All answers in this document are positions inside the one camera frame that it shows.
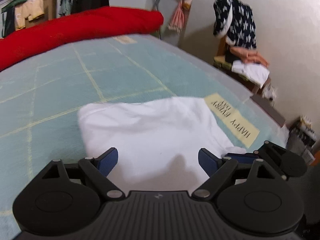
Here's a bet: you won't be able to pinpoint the dark red bed frame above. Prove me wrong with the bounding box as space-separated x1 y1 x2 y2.
250 94 287 128

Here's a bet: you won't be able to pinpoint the white printed sweatshirt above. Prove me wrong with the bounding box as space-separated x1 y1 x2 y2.
77 96 248 193

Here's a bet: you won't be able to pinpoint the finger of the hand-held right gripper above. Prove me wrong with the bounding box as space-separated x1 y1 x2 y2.
225 141 288 165

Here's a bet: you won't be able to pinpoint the navy star-print garment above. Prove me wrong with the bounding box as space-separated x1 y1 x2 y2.
213 0 257 49

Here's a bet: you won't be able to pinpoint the cardboard box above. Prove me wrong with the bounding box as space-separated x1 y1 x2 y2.
42 0 58 22

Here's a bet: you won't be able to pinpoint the yellow clothes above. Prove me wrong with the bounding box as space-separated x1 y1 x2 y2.
14 0 45 29

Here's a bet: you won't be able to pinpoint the white folded cloth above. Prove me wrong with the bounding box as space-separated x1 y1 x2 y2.
231 60 270 88

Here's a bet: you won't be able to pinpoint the red quilt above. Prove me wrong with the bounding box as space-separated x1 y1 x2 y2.
0 6 165 71

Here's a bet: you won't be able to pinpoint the pink patterned curtain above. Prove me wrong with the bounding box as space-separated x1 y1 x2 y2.
168 0 197 33

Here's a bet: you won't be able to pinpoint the wooden chair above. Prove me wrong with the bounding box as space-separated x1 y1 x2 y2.
213 39 272 94

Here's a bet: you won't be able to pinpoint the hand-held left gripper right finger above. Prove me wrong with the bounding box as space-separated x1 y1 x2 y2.
191 148 283 202

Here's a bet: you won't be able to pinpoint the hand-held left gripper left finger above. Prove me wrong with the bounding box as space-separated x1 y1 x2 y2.
37 147 125 202

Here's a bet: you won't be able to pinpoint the cluttered storage box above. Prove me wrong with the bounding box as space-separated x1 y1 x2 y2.
286 116 318 165

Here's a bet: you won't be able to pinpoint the pale green hanging garment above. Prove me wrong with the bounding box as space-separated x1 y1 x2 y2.
59 0 73 15

